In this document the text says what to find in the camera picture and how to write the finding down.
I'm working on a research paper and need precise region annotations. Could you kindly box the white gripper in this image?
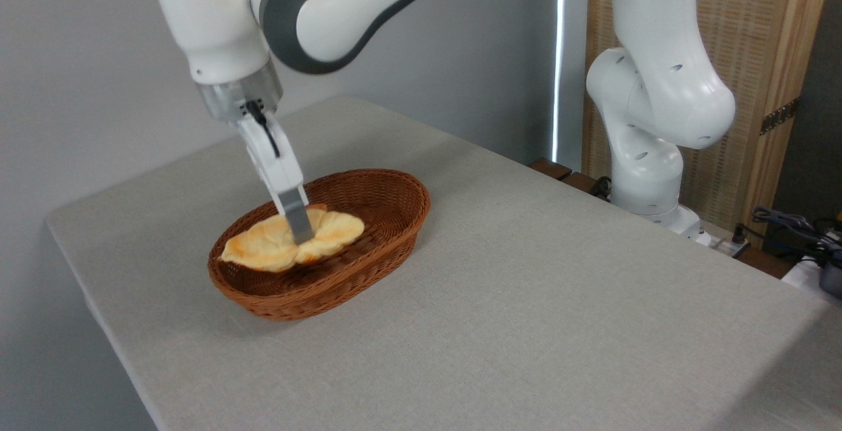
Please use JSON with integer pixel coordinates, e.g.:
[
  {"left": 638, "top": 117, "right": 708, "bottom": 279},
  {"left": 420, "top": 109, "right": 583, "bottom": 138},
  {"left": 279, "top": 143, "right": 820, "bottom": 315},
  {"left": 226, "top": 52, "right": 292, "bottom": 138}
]
[{"left": 236, "top": 113, "right": 314, "bottom": 246}]

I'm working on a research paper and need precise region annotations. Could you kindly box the brown woven wicker basket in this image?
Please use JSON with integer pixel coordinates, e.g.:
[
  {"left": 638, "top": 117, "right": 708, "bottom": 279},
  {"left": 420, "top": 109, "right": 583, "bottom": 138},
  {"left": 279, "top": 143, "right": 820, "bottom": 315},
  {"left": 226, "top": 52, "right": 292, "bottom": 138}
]
[{"left": 208, "top": 168, "right": 432, "bottom": 322}]

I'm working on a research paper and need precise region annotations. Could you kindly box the golden bread loaf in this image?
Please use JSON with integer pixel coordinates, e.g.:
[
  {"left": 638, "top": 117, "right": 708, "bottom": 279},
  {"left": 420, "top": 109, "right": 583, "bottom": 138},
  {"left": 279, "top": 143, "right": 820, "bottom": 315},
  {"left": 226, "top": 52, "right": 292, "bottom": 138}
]
[{"left": 218, "top": 205, "right": 366, "bottom": 274}]

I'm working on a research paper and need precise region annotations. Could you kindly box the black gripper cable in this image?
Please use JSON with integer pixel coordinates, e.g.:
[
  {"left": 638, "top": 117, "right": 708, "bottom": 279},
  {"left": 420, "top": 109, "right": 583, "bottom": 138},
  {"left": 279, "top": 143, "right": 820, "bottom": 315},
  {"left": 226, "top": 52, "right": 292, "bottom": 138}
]
[{"left": 244, "top": 100, "right": 282, "bottom": 159}]

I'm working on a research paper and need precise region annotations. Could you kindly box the black cable bundle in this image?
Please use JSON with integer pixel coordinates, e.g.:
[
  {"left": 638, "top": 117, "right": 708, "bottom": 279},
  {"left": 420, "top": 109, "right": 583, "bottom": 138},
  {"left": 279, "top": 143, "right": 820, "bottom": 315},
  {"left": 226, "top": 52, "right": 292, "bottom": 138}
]
[{"left": 732, "top": 206, "right": 842, "bottom": 268}]

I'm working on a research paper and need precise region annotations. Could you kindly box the metal screen hinge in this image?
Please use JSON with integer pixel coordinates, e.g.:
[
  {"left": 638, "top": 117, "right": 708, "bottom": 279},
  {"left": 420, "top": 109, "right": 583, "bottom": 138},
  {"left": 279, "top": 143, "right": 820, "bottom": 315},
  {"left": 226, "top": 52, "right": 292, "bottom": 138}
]
[{"left": 760, "top": 97, "right": 801, "bottom": 136}]

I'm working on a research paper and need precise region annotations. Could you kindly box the wooden rattan folding screen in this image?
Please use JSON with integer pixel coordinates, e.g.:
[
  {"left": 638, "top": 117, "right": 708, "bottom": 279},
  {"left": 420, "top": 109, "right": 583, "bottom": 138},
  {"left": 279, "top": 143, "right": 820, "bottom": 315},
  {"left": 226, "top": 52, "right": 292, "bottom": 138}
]
[{"left": 582, "top": 0, "right": 835, "bottom": 249}]

